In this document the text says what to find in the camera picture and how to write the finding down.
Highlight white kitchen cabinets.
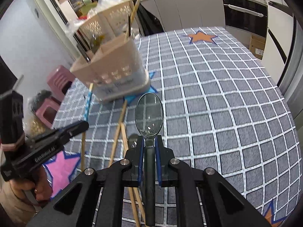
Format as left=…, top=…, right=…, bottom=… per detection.
left=141, top=0, right=226, bottom=31

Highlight bag of garlic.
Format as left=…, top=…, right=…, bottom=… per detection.
left=23, top=113, right=50, bottom=138

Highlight dark translucent plastic spoon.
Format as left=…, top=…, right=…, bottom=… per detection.
left=135, top=92, right=163, bottom=226

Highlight dark spoon in caddy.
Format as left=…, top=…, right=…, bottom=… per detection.
left=90, top=34, right=105, bottom=54

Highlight blue checkered chopstick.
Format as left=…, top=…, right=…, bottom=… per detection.
left=81, top=83, right=94, bottom=172

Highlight beige plastic utensil caddy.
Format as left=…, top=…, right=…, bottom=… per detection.
left=70, top=0, right=151, bottom=103

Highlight black built-in oven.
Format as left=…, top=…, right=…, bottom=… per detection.
left=223, top=0, right=268, bottom=37

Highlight grey checkered tablecloth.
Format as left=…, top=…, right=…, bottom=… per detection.
left=48, top=26, right=296, bottom=227

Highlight chopstick in caddy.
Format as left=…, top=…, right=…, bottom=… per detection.
left=124, top=0, right=141, bottom=41

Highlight cardboard box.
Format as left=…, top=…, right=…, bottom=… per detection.
left=249, top=34, right=266, bottom=60

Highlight person's left hand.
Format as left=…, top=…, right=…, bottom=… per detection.
left=9, top=166, right=52, bottom=202

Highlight pink plastic stool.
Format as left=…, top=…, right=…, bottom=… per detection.
left=35, top=96, right=61, bottom=128
left=47, top=65, right=76, bottom=101

